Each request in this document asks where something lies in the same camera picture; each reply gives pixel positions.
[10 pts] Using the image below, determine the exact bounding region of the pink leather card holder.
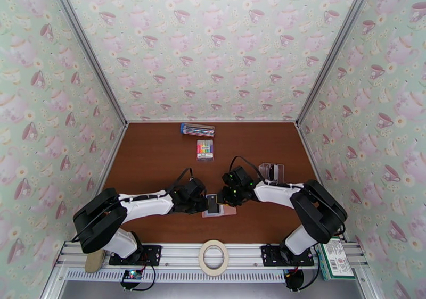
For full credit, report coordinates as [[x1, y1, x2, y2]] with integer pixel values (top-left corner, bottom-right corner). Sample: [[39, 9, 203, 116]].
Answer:
[[201, 204, 238, 219]]

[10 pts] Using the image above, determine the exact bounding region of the clear acrylic card stand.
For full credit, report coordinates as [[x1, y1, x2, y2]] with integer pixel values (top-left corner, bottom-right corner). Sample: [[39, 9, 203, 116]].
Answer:
[[258, 162, 286, 182]]

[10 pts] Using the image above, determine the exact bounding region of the white masking tape roll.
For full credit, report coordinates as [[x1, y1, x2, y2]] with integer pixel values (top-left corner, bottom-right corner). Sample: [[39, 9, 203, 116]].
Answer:
[[198, 239, 230, 278]]

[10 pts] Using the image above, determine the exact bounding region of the pack of coloured highlighters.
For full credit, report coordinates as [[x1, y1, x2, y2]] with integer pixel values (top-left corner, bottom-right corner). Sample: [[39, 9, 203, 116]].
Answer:
[[196, 139, 215, 162]]

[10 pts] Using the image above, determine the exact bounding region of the blue pencil tube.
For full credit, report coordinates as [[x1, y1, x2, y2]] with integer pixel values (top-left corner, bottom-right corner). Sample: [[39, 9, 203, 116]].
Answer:
[[180, 123, 216, 138]]

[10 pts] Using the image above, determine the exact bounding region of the small circuit board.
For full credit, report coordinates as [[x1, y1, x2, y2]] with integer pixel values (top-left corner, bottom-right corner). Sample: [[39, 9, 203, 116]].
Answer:
[[121, 269, 143, 283]]

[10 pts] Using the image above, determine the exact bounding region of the green white cardboard box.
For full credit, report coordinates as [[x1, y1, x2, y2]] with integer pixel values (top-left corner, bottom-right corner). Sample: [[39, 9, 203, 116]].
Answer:
[[314, 236, 356, 281]]

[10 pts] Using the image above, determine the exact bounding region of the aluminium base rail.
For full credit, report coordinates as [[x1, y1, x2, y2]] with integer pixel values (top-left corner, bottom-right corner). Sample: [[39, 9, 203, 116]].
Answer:
[[54, 241, 370, 270]]

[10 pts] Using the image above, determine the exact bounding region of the white perforated cable tray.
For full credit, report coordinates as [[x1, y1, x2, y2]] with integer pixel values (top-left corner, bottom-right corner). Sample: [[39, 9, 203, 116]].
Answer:
[[64, 268, 288, 284]]

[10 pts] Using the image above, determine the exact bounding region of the black base cable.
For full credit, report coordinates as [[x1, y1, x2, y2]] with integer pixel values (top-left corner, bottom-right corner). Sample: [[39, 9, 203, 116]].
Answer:
[[285, 261, 320, 292], [119, 265, 158, 292]]

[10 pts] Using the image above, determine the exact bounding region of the aluminium frame post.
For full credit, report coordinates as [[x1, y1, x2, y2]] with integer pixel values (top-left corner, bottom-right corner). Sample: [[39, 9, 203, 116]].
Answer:
[[296, 0, 382, 128], [45, 0, 129, 127]]

